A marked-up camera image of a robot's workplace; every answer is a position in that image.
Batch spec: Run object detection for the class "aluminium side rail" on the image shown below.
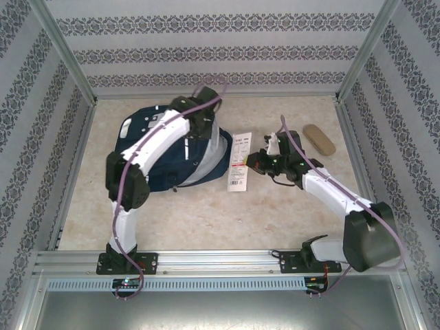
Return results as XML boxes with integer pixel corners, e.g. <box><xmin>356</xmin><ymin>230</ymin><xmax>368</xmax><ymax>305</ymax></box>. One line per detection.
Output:
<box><xmin>47</xmin><ymin>102</ymin><xmax>98</xmax><ymax>251</ymax></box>
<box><xmin>335</xmin><ymin>102</ymin><xmax>391</xmax><ymax>248</ymax></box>

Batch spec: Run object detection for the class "grey metal sheet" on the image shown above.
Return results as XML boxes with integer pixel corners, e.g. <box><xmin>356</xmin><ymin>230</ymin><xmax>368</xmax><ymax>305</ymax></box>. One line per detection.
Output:
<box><xmin>34</xmin><ymin>290</ymin><xmax>422</xmax><ymax>330</ymax></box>

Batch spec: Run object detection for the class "white red stationery package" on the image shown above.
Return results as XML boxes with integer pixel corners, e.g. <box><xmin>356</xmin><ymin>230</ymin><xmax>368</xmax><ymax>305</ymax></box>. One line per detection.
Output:
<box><xmin>226</xmin><ymin>130</ymin><xmax>254</xmax><ymax>193</ymax></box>

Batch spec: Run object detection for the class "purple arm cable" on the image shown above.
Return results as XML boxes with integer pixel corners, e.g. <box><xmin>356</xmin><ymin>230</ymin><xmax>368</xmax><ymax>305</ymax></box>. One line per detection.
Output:
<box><xmin>280</xmin><ymin>115</ymin><xmax>406</xmax><ymax>296</ymax></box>
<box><xmin>111</xmin><ymin>80</ymin><xmax>228</xmax><ymax>302</ymax></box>

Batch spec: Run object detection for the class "small control circuit board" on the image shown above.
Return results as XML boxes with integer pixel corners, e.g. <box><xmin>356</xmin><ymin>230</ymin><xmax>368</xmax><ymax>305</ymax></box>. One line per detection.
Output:
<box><xmin>305</xmin><ymin>274</ymin><xmax>330</xmax><ymax>294</ymax></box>
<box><xmin>112</xmin><ymin>277</ymin><xmax>142</xmax><ymax>289</ymax></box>

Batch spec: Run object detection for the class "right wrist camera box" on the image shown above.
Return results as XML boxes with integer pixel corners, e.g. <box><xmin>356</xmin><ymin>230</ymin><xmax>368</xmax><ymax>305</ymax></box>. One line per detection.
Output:
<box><xmin>263</xmin><ymin>131</ymin><xmax>282</xmax><ymax>155</ymax></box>

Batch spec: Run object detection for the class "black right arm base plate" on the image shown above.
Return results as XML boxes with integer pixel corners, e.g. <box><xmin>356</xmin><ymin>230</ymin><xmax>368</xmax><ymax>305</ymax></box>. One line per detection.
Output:
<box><xmin>278</xmin><ymin>250</ymin><xmax>343</xmax><ymax>275</ymax></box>

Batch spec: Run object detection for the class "aluminium mounting rail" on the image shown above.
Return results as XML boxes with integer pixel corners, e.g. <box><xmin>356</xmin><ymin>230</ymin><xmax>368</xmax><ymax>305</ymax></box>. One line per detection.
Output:
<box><xmin>32</xmin><ymin>250</ymin><xmax>408</xmax><ymax>276</ymax></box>

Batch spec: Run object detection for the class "navy blue student backpack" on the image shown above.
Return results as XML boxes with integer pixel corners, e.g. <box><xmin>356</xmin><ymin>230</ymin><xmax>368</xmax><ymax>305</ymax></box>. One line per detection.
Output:
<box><xmin>113</xmin><ymin>102</ymin><xmax>234</xmax><ymax>193</ymax></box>

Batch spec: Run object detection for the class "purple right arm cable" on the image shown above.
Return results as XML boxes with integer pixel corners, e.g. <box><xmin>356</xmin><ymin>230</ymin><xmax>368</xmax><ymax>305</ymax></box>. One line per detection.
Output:
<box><xmin>280</xmin><ymin>115</ymin><xmax>406</xmax><ymax>296</ymax></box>

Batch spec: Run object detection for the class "tan glasses case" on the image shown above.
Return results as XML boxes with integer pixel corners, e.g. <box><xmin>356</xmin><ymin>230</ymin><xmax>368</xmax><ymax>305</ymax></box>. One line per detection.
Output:
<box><xmin>302</xmin><ymin>124</ymin><xmax>337</xmax><ymax>157</ymax></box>

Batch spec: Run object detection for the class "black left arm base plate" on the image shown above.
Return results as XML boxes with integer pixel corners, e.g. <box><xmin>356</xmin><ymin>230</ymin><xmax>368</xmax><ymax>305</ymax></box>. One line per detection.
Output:
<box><xmin>96</xmin><ymin>252</ymin><xmax>160</xmax><ymax>276</ymax></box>

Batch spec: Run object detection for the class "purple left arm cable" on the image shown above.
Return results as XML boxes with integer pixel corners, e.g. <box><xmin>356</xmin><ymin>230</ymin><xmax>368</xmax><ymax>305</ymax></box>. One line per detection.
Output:
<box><xmin>111</xmin><ymin>80</ymin><xmax>228</xmax><ymax>302</ymax></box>

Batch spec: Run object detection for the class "perforated metal cable tray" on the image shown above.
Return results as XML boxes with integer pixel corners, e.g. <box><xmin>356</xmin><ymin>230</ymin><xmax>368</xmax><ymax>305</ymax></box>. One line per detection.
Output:
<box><xmin>46</xmin><ymin>276</ymin><xmax>307</xmax><ymax>293</ymax></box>

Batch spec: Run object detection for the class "aluminium frame post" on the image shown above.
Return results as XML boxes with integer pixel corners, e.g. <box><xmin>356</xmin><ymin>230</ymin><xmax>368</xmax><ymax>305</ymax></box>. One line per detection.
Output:
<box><xmin>335</xmin><ymin>0</ymin><xmax>402</xmax><ymax>103</ymax></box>
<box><xmin>10</xmin><ymin>269</ymin><xmax>47</xmax><ymax>330</ymax></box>
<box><xmin>395</xmin><ymin>271</ymin><xmax>435</xmax><ymax>330</ymax></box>
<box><xmin>29</xmin><ymin>0</ymin><xmax>96</xmax><ymax>104</ymax></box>

